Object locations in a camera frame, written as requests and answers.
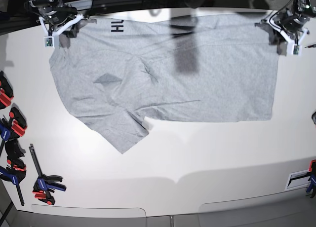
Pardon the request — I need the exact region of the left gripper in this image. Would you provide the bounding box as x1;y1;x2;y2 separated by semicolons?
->
255;8;310;56

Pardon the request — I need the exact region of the red black clamp far left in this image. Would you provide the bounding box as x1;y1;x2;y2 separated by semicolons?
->
0;71;14;110

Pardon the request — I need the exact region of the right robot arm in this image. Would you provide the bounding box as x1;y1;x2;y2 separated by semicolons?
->
26;0;87;47

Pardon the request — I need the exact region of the white label card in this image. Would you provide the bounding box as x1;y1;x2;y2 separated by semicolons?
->
285;170;310;191

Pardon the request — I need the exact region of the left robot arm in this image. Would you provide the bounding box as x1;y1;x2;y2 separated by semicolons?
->
255;0;316;56

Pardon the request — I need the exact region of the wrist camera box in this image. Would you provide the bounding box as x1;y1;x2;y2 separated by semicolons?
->
43;36;59;47
286;43;302;56

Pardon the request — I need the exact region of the grey round object right edge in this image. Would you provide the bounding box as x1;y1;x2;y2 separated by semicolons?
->
311;112;316;125

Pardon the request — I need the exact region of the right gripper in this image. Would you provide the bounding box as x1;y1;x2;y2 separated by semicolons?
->
29;3;93;48

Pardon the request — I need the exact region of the black red blue bar clamp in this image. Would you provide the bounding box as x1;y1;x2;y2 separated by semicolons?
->
0;139;26;206

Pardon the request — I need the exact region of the blue clamp right edge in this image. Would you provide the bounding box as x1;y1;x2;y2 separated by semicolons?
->
306;160;316;198

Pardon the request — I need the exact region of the small blue bar clamp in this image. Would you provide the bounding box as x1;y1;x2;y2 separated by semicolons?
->
29;144;67;206

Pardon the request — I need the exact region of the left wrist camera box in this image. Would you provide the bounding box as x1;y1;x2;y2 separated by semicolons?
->
286;43;302;56

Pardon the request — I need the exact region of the pen at right edge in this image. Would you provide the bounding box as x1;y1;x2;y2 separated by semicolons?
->
305;44;316;48

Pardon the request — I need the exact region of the grey T-shirt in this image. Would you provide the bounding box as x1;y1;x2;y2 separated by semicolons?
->
49;14;278;153

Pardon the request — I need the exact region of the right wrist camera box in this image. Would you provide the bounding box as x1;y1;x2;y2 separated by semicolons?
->
43;36;59;47

